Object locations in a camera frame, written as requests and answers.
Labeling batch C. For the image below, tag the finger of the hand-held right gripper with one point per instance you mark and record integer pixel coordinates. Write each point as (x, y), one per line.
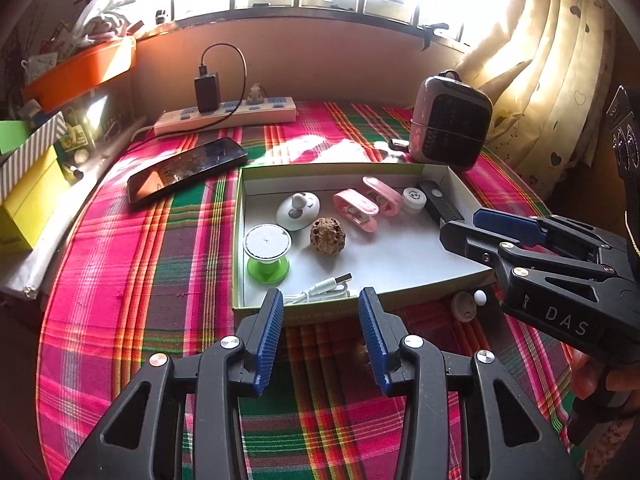
(465, 237)
(505, 225)

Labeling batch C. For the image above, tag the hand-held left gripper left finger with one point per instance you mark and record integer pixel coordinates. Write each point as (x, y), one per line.
(267, 340)

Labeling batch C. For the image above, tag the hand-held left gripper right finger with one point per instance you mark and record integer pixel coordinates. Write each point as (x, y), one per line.
(375, 340)

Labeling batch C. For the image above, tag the black rectangular gadget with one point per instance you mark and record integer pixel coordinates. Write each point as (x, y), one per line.
(440, 205)

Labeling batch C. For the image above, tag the white round cap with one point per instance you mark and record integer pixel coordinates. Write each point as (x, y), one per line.
(415, 199)

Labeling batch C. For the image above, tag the green white cardboard box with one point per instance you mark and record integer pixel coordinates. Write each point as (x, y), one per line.
(400, 260)

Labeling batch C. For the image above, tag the pink plastic clip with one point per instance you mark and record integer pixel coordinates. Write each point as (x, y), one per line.
(350, 202)
(387, 195)

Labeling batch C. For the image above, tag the green white round stand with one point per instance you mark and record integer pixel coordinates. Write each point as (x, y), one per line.
(265, 245)

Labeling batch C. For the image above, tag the white oval knob gadget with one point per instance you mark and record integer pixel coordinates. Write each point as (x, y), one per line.
(295, 215)

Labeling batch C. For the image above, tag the person's right hand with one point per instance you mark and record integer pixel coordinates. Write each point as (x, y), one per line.
(587, 377)

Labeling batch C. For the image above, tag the small grey heater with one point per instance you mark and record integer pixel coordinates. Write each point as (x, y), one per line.
(450, 130)

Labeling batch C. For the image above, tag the cream heart print curtain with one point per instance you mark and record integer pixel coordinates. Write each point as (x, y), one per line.
(550, 85)

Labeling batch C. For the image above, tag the black phone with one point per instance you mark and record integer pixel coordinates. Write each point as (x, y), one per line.
(185, 170)

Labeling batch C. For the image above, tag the black window latch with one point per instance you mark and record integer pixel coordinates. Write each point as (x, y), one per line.
(430, 32)

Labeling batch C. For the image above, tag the beige power strip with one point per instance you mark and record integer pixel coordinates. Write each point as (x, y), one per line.
(260, 112)

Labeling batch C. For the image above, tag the white plug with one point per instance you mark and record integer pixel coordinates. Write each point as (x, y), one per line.
(254, 95)

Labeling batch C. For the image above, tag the black charger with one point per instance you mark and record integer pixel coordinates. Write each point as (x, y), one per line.
(206, 92)

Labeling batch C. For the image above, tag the white side ledge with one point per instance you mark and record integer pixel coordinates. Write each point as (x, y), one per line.
(20, 275)

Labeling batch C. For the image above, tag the yellow box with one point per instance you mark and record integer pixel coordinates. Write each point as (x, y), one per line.
(30, 205)

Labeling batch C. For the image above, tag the small green white card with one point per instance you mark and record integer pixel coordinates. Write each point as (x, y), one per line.
(75, 140)

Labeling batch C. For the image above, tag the clear plastic box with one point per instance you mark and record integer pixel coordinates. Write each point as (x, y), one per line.
(97, 110)

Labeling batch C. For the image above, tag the striped box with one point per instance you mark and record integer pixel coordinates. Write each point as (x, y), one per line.
(35, 150)

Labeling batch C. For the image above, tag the orange plastic bin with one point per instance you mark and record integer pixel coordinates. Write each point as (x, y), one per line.
(80, 75)

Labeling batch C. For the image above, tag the small black sill item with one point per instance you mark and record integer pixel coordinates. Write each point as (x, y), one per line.
(161, 16)

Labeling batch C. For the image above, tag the pile of papers and bags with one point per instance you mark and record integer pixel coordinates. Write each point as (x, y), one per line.
(100, 20)

